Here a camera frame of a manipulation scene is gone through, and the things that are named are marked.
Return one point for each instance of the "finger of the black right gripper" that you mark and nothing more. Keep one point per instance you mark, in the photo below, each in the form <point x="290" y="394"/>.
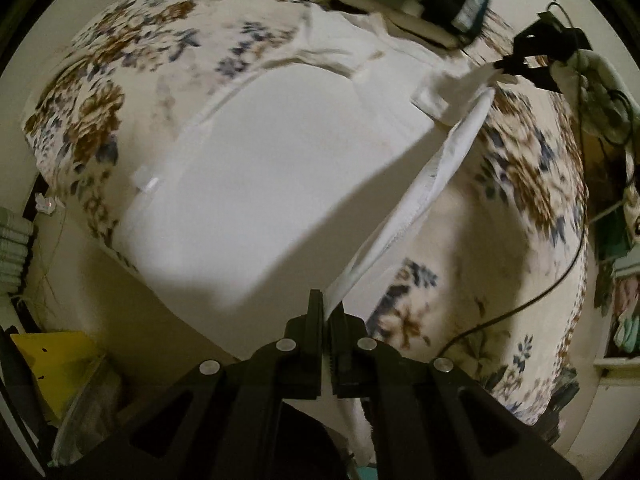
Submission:
<point x="513" y="65"/>

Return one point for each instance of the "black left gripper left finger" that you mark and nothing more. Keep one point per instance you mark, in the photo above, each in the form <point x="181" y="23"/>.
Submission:
<point x="236" y="422"/>

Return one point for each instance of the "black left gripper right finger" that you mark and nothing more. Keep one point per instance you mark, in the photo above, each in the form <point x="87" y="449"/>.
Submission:
<point x="430" y="420"/>

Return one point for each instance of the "white t-shirt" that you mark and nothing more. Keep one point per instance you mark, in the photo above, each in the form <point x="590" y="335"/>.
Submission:
<point x="316" y="170"/>

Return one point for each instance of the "black grey striped folded clothes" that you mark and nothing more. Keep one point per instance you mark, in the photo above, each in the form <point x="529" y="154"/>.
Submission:
<point x="447" y="24"/>

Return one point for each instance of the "floral bed sheet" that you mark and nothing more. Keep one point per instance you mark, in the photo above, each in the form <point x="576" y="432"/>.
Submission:
<point x="495" y="277"/>

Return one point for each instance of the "yellow paper sheet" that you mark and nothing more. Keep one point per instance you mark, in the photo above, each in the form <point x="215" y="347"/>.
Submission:
<point x="59" y="362"/>

